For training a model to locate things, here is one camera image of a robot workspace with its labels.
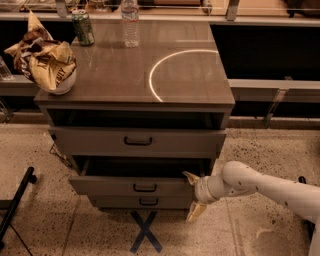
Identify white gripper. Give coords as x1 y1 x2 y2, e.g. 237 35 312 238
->
183 171 217 223

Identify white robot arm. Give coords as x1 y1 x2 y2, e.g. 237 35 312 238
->
183 161 320 256

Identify grey three-drawer cabinet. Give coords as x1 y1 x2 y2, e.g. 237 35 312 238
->
33 19 236 212

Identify grey top drawer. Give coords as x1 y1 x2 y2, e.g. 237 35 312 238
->
49 127 226 158

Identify blue tape X mark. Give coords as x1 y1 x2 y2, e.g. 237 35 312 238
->
130 211 163 253

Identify black right base leg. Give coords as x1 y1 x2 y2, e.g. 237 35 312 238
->
298 176 315 238

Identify black base leg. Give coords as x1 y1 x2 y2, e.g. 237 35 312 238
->
0 167 37 249
298 176 315 238

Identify white bowl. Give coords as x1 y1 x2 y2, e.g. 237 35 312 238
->
36 68 77 95

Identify black left base leg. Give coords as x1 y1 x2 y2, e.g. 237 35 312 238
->
0 167 37 249

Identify clear plastic water bottle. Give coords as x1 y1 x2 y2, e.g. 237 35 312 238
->
121 0 140 48

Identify green soda can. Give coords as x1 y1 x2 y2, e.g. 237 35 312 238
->
72 9 95 46

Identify yellow brown chip bag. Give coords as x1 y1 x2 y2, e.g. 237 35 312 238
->
4 11 76 84

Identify clear glass on shelf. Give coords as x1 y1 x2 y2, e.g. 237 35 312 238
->
0 56 13 80

